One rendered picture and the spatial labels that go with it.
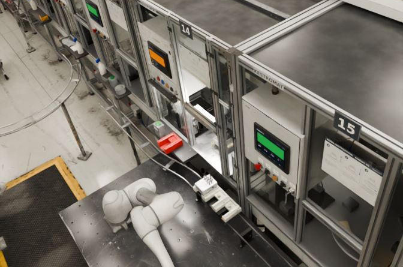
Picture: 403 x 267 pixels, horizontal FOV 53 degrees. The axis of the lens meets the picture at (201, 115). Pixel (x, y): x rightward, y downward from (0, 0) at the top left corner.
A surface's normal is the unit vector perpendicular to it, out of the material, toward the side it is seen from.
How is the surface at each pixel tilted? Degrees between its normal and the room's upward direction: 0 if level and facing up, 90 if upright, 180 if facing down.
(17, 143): 0
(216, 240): 0
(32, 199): 0
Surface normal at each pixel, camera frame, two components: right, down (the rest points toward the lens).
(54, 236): -0.11, -0.75
